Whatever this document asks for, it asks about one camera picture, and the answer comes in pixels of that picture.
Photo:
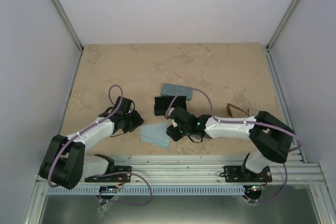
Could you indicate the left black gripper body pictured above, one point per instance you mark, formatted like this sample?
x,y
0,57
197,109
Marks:
x,y
131,124

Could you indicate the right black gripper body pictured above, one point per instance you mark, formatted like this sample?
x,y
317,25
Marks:
x,y
176,136

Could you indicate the light blue cloth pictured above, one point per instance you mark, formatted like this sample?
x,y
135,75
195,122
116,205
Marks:
x,y
155,134

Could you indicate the black glasses case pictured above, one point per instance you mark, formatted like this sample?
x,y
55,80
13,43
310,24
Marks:
x,y
161,104

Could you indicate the blue-grey glasses case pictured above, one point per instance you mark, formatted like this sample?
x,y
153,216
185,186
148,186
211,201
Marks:
x,y
168,89

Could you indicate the brown frame sunglasses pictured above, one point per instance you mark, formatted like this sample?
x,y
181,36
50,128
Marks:
x,y
230,106

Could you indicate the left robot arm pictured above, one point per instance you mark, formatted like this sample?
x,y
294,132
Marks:
x,y
66,163

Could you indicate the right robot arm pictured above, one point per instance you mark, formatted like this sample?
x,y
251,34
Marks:
x,y
271,137

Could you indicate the clear plastic wrap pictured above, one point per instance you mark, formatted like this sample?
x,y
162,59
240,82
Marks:
x,y
102,209

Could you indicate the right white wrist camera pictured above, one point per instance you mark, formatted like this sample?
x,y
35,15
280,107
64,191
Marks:
x,y
168,116

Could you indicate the aluminium rail frame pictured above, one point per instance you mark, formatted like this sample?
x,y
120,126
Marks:
x,y
297,194

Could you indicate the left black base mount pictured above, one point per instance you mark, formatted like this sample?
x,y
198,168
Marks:
x,y
121,176

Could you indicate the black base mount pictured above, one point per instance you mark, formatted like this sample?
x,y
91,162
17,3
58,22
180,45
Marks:
x,y
234,174
121,176

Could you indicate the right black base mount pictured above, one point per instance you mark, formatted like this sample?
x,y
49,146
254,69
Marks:
x,y
234,174

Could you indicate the blue slotted cable duct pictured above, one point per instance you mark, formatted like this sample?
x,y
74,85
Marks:
x,y
157,190

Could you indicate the right aluminium corner post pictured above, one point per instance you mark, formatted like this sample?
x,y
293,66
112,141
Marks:
x,y
289,12

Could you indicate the aluminium corner post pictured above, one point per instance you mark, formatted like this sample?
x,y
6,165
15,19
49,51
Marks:
x,y
66,21
289,12

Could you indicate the left aluminium corner post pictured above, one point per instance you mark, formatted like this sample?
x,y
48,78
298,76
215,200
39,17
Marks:
x,y
66,21

